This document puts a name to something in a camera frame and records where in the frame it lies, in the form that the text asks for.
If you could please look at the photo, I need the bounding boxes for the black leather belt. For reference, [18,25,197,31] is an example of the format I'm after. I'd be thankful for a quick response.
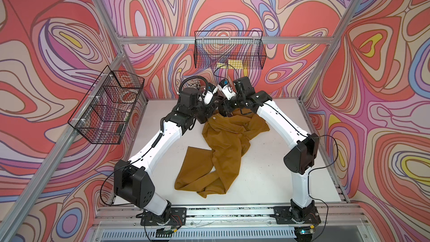
[218,98,236,117]

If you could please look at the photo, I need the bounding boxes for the mustard brown trousers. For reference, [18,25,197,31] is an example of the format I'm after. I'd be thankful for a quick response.
[174,111,270,198]

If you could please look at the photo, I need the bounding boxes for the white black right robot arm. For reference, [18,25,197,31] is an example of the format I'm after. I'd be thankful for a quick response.
[217,77,320,210]

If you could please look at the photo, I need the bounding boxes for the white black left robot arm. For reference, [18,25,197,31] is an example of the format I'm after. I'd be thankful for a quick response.
[113,76,221,222]

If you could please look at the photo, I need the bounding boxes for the clear cup of pencils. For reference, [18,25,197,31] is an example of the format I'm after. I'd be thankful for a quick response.
[187,78,202,90]

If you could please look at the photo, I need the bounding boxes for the yellow sticky notes pad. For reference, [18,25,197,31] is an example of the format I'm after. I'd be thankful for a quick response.
[216,59,245,70]

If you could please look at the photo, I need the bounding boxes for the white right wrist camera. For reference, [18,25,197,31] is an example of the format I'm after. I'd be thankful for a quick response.
[217,79,236,100]

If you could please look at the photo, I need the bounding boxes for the black wire basket back wall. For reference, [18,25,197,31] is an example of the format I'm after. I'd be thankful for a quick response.
[194,29,267,69]

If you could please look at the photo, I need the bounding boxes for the black wire basket wall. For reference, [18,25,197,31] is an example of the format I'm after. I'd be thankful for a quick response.
[68,66,144,145]
[194,29,267,69]

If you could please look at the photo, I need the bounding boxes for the black wire basket left wall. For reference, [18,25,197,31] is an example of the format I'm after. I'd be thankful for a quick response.
[68,66,144,145]

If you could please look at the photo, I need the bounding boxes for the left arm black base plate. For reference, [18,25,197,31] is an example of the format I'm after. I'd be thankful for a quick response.
[136,207,187,226]

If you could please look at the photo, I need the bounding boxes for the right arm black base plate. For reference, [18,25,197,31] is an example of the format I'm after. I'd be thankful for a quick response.
[269,203,321,226]

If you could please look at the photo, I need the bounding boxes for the aluminium front rail frame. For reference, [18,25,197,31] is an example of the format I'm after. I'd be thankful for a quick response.
[84,203,379,242]

